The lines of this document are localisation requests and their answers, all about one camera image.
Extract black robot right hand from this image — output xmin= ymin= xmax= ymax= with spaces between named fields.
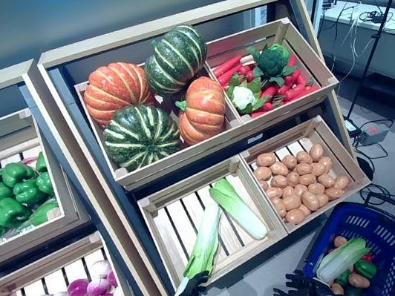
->
xmin=268 ymin=264 xmax=334 ymax=296

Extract napa cabbage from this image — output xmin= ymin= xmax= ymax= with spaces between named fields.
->
xmin=172 ymin=202 xmax=233 ymax=281
xmin=206 ymin=171 xmax=270 ymax=247
xmin=310 ymin=235 xmax=376 ymax=285

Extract blue plastic shopping basket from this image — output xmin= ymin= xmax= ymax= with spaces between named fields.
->
xmin=292 ymin=188 xmax=395 ymax=296

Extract green striped pumpkin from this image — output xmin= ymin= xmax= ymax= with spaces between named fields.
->
xmin=137 ymin=22 xmax=215 ymax=100
xmin=98 ymin=98 xmax=186 ymax=176

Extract white power adapter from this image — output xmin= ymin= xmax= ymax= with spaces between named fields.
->
xmin=343 ymin=116 xmax=362 ymax=137

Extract grey power box red button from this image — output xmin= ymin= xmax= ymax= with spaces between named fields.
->
xmin=359 ymin=120 xmax=393 ymax=148

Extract red carrot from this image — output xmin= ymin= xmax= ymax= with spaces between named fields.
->
xmin=284 ymin=52 xmax=299 ymax=69
xmin=211 ymin=54 xmax=246 ymax=79
xmin=215 ymin=64 xmax=248 ymax=88
xmin=281 ymin=82 xmax=322 ymax=103
xmin=258 ymin=84 xmax=280 ymax=100
xmin=249 ymin=101 xmax=276 ymax=118

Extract small orange ribbed pumpkin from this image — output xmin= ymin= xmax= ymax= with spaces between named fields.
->
xmin=171 ymin=73 xmax=233 ymax=148

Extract white cauliflower green leaves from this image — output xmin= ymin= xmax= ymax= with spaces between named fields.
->
xmin=223 ymin=69 xmax=271 ymax=117

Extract large orange ribbed pumpkin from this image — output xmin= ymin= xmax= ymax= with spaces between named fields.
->
xmin=78 ymin=56 xmax=160 ymax=128

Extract green broccoli head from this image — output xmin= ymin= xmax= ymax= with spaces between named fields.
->
xmin=246 ymin=39 xmax=301 ymax=91

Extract white desk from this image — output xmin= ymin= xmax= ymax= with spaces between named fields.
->
xmin=317 ymin=0 xmax=395 ymax=154

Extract black cable bundle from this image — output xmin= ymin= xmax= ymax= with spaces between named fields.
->
xmin=356 ymin=0 xmax=395 ymax=57

